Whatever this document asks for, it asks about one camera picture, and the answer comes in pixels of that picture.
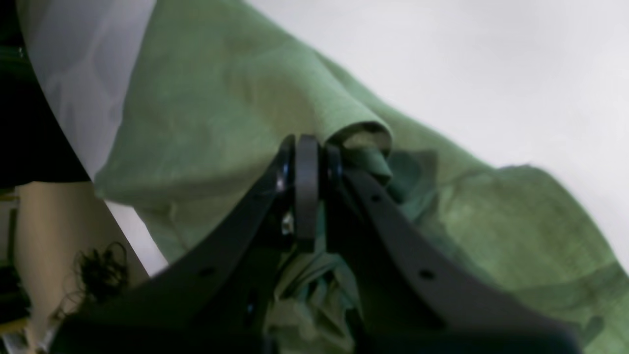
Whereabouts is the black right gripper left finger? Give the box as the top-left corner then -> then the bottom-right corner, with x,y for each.
49,135 -> 309,354

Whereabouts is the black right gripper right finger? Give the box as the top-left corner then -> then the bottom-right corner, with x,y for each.
309,137 -> 582,354

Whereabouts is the green t-shirt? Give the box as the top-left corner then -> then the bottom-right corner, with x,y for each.
95,0 -> 629,354

